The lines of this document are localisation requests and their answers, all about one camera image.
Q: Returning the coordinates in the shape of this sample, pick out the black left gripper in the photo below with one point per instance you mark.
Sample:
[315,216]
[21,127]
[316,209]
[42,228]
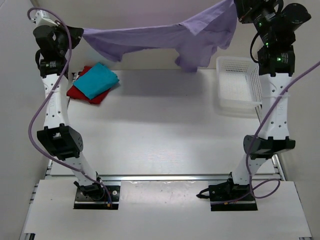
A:
[75,34]

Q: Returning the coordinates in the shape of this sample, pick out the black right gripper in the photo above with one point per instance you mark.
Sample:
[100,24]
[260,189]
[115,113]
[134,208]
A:
[247,9]

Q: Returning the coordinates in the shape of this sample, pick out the teal t shirt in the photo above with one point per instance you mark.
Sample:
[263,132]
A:
[96,80]

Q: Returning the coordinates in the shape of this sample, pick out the purple t shirt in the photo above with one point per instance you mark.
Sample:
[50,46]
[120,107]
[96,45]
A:
[195,40]

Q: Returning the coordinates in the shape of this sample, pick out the red t shirt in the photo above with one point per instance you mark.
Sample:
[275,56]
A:
[76,94]

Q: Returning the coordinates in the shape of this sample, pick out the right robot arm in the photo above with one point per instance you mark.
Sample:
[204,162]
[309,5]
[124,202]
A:
[275,25]

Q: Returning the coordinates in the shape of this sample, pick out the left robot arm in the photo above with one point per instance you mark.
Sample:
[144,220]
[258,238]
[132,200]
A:
[59,139]

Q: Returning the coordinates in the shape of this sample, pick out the white plastic basket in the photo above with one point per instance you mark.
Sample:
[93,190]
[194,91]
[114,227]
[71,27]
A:
[239,86]

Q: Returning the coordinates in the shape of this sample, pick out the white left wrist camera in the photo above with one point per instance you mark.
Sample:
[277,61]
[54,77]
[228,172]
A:
[42,18]

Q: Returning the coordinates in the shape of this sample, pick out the right side aluminium rail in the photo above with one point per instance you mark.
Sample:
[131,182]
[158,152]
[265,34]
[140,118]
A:
[278,172]

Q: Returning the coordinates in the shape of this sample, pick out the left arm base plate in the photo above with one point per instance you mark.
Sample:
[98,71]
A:
[82,202]

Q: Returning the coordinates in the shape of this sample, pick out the aluminium table edge rail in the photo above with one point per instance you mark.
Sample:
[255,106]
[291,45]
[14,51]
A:
[170,177]

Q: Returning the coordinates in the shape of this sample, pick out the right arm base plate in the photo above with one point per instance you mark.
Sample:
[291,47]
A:
[229,197]

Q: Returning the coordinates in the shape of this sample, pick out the left side aluminium rail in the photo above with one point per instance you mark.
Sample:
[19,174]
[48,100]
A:
[50,170]

